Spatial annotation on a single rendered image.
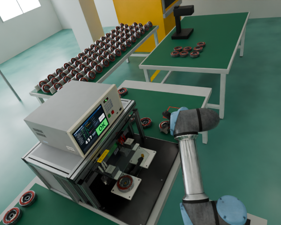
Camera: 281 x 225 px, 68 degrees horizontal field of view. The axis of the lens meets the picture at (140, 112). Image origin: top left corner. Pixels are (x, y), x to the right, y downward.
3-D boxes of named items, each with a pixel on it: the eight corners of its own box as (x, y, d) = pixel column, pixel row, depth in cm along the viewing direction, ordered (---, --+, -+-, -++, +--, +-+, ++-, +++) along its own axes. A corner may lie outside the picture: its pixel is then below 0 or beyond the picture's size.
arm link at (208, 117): (223, 102, 95) (209, 116, 143) (199, 106, 97) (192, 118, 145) (228, 127, 93) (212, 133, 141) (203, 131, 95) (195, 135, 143)
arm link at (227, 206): (249, 235, 87) (253, 221, 79) (216, 236, 89) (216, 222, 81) (240, 206, 96) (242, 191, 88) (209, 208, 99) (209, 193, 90)
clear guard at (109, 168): (149, 154, 122) (147, 147, 119) (130, 189, 107) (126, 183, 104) (105, 142, 138) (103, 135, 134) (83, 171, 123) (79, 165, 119)
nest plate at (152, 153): (156, 152, 153) (156, 151, 152) (147, 168, 143) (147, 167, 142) (138, 147, 160) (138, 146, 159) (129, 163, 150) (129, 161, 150)
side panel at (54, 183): (80, 199, 138) (58, 171, 118) (77, 203, 136) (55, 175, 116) (52, 186, 152) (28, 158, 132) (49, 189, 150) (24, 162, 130)
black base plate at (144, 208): (181, 146, 155) (181, 144, 153) (142, 231, 115) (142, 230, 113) (128, 133, 177) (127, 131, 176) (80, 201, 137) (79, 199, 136)
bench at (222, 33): (245, 54, 381) (250, 11, 335) (225, 122, 266) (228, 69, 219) (187, 53, 434) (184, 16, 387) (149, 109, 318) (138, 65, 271)
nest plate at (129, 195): (141, 180, 137) (141, 178, 137) (130, 200, 128) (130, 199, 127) (122, 173, 145) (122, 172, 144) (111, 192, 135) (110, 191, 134)
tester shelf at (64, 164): (136, 105, 151) (134, 100, 149) (75, 185, 109) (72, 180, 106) (90, 97, 172) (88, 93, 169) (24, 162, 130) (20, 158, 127)
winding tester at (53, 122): (124, 109, 143) (115, 84, 130) (84, 158, 116) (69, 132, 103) (82, 102, 162) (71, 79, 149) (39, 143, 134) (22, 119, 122)
